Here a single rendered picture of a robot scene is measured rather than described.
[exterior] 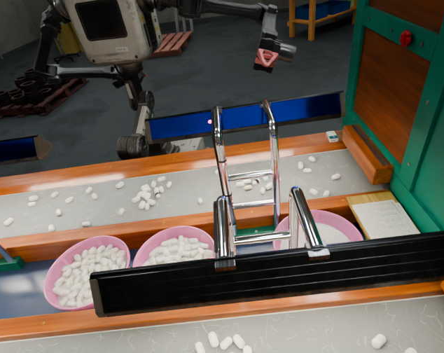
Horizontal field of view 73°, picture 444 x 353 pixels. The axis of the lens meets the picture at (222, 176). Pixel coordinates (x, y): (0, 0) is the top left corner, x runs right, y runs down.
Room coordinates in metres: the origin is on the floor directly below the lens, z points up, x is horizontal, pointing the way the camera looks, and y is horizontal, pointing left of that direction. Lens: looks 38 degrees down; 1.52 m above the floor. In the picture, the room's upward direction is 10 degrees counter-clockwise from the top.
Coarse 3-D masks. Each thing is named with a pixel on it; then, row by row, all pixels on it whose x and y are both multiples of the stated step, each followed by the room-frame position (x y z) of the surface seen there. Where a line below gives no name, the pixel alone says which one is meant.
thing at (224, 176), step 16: (272, 112) 0.77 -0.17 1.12; (272, 128) 0.69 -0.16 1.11; (272, 144) 0.68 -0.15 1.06; (224, 160) 0.69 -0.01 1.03; (272, 160) 0.69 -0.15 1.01; (224, 176) 0.69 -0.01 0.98; (240, 176) 0.69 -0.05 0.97; (256, 176) 0.69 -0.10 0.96; (272, 176) 0.69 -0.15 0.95; (224, 192) 0.70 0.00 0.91; (272, 192) 0.69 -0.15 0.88; (240, 208) 0.69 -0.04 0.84
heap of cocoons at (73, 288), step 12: (84, 252) 0.71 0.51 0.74; (96, 252) 0.71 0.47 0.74; (108, 252) 0.69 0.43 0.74; (120, 252) 0.68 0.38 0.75; (72, 264) 0.67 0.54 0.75; (84, 264) 0.66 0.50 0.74; (96, 264) 0.67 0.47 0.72; (108, 264) 0.65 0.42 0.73; (120, 264) 0.64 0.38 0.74; (72, 276) 0.63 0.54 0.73; (84, 276) 0.61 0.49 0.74; (60, 288) 0.60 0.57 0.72; (72, 288) 0.57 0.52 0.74; (84, 288) 0.57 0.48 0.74; (60, 300) 0.55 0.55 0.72; (72, 300) 0.54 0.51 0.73; (84, 300) 0.53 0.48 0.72
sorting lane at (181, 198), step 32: (288, 160) 1.03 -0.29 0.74; (320, 160) 0.99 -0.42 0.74; (352, 160) 0.95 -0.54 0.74; (32, 192) 1.13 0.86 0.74; (64, 192) 1.09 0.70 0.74; (96, 192) 1.05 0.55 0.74; (128, 192) 1.01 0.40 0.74; (192, 192) 0.93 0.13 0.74; (256, 192) 0.86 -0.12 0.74; (288, 192) 0.83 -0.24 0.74; (320, 192) 0.80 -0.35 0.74; (352, 192) 0.77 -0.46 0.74; (0, 224) 0.94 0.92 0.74; (32, 224) 0.91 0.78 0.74; (64, 224) 0.88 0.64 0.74; (96, 224) 0.84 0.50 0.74
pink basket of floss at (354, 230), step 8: (288, 216) 0.68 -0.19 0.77; (328, 216) 0.67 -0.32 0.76; (336, 216) 0.65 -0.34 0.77; (280, 224) 0.66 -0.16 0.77; (288, 224) 0.67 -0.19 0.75; (328, 224) 0.66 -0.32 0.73; (336, 224) 0.64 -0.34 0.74; (344, 224) 0.62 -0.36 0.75; (352, 224) 0.61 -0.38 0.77; (344, 232) 0.61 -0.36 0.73; (352, 232) 0.59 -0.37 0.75; (280, 240) 0.63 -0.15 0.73; (352, 240) 0.57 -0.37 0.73
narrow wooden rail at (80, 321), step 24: (384, 288) 0.39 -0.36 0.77; (408, 288) 0.38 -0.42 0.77; (432, 288) 0.37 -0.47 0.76; (72, 312) 0.48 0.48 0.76; (168, 312) 0.43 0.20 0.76; (192, 312) 0.42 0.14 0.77; (216, 312) 0.40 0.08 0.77; (240, 312) 0.39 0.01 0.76; (264, 312) 0.39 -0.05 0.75; (0, 336) 0.44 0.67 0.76; (24, 336) 0.44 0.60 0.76; (48, 336) 0.43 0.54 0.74
